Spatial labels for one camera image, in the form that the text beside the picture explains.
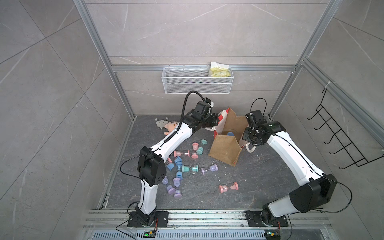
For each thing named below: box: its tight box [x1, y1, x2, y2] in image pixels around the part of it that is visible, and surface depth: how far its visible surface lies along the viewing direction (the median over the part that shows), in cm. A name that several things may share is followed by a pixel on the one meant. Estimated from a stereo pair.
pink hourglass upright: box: [192, 142, 199, 151], surface depth 102 cm
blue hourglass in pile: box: [174, 156, 183, 180], surface depth 92 cm
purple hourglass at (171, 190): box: [161, 175, 176, 195], surface depth 83 cm
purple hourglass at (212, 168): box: [200, 163, 219, 176], surface depth 90 cm
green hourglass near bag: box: [196, 139, 208, 155], surface depth 100 cm
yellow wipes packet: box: [210, 62, 232, 77], surface depth 87 cm
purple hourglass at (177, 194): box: [174, 189, 182, 198], surface depth 81 cm
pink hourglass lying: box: [173, 150, 190, 157], surface depth 97 cm
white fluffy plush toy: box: [155, 117, 169, 130], surface depth 113 cm
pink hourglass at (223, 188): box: [218, 182, 239, 194], surface depth 83 cm
